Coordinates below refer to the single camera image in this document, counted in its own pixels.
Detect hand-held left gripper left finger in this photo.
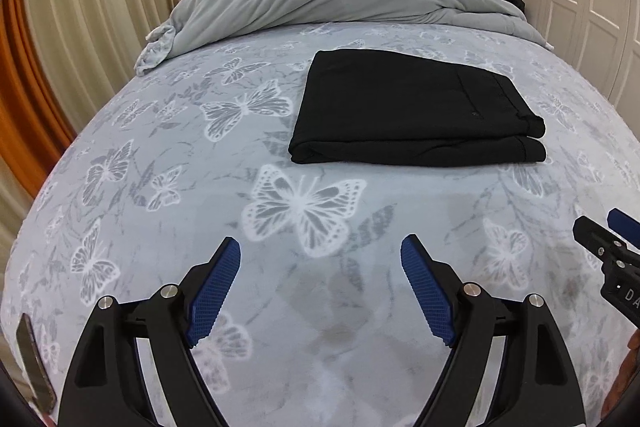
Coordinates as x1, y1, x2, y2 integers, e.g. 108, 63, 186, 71
57, 237, 242, 427

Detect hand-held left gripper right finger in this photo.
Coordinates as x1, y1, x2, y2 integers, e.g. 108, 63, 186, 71
400, 233, 587, 427

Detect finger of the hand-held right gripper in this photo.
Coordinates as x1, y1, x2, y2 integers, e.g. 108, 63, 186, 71
572, 215, 632, 265
606, 208, 640, 239

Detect black pants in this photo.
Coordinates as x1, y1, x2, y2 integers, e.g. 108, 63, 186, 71
287, 49, 547, 168

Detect person's right forearm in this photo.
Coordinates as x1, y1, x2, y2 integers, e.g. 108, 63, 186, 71
600, 329, 640, 420

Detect butterfly printed bed sheet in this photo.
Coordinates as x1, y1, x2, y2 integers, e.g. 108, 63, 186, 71
0, 14, 640, 427

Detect smartphone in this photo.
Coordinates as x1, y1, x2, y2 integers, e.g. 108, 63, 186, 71
15, 313, 57, 410

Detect orange curtain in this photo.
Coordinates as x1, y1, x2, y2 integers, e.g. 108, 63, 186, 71
0, 0, 78, 208

